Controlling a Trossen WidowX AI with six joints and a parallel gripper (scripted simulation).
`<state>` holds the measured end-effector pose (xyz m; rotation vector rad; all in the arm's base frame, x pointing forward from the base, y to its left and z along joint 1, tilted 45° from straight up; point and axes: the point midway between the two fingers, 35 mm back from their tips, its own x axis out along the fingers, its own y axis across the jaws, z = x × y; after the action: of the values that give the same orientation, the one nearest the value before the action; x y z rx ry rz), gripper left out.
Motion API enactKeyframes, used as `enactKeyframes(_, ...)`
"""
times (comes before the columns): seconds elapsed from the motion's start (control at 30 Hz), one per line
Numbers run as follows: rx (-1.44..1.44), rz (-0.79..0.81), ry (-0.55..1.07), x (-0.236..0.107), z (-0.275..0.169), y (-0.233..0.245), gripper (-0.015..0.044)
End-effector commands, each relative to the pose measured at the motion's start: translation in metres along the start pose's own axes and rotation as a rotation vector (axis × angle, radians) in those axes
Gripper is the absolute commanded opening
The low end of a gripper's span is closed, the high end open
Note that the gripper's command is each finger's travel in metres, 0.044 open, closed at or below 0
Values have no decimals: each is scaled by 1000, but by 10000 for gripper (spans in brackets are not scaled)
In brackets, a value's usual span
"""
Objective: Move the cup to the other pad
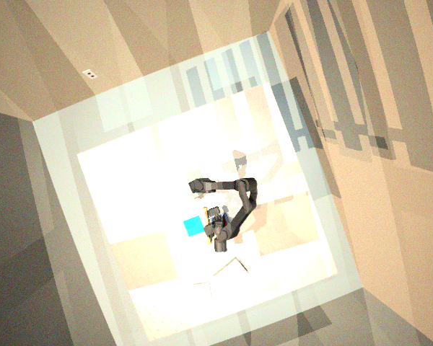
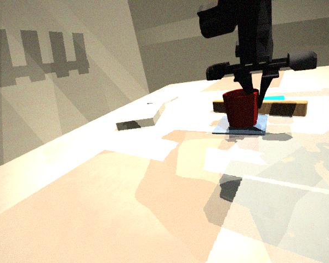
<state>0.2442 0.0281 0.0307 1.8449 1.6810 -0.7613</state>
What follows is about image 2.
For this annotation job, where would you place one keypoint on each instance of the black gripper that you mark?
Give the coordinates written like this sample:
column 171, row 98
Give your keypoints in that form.
column 256, row 46

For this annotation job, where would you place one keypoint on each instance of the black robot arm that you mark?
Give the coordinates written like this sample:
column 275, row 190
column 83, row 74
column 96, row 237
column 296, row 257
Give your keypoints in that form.
column 221, row 16

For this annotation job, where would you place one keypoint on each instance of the brown wooden bar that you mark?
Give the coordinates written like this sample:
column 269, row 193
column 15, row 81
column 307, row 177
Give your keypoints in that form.
column 273, row 107

